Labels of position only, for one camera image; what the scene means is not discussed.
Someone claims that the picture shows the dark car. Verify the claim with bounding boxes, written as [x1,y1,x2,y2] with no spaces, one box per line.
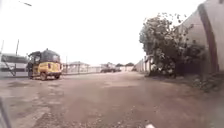
[100,67,122,74]

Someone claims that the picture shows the distant trees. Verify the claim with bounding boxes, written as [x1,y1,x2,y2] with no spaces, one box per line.
[115,62,135,68]

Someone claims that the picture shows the low fence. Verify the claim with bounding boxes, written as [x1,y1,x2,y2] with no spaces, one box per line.
[61,65,103,75]

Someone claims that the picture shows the low distant building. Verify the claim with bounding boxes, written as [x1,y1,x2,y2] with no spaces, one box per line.
[66,60,91,69]

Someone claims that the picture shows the red-brown dirt road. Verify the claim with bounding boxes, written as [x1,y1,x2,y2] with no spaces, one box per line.
[0,71,224,128]

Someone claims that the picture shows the leafy tree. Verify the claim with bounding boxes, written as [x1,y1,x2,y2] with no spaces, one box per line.
[138,12,206,78]

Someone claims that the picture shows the yellow three-wheeled vehicle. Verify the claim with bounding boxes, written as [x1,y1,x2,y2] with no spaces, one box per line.
[25,48,63,81]

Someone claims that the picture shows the white building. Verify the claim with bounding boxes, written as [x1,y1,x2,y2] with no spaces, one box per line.
[0,53,29,78]

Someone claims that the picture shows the pale wall with dark pillars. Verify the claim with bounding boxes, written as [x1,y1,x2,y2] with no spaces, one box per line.
[133,0,224,75]

